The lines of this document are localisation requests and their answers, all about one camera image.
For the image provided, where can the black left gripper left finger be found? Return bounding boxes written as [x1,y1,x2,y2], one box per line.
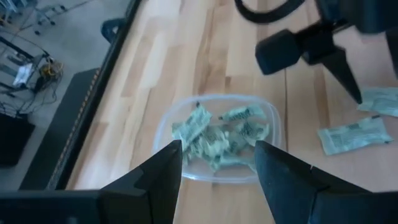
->
[0,139,183,224]

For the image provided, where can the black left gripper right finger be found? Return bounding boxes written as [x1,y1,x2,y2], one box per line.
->
[254,140,398,224]

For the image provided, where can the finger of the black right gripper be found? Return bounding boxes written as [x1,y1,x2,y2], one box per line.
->
[303,46,363,105]
[385,27,398,78]

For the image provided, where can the clear plastic container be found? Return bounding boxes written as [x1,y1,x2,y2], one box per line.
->
[151,94,283,184]

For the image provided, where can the black ramp hazard stripes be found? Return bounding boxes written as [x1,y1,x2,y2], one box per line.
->
[18,67,102,191]

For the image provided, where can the black equipment case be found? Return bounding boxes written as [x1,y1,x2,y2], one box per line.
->
[0,113,35,167]

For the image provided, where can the small white box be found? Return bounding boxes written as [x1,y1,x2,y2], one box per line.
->
[12,63,34,88]

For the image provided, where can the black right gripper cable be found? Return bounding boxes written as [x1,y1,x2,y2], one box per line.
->
[234,0,307,24]

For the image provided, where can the black aluminium rig frame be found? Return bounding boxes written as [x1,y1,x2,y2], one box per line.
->
[46,0,144,191]

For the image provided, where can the yellow cable coil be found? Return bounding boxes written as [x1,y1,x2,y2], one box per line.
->
[39,60,65,82]

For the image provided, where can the black frame clamp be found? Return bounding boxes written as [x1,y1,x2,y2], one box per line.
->
[100,17,126,44]

